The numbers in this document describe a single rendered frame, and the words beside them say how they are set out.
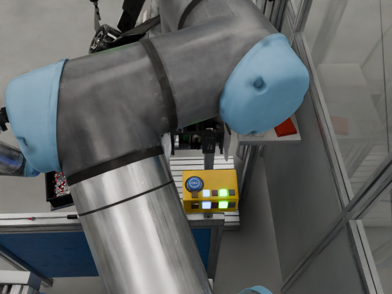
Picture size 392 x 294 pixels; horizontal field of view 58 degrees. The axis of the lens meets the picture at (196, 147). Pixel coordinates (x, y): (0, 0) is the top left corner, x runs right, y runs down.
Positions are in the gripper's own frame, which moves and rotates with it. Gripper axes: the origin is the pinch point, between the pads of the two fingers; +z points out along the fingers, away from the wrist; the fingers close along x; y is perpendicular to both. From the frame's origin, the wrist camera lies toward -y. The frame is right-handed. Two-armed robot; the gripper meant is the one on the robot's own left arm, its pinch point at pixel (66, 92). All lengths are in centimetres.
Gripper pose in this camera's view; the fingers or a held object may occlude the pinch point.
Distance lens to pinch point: 113.7
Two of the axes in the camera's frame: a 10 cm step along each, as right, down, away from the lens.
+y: -5.7, -1.8, 8.0
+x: 2.9, 8.7, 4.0
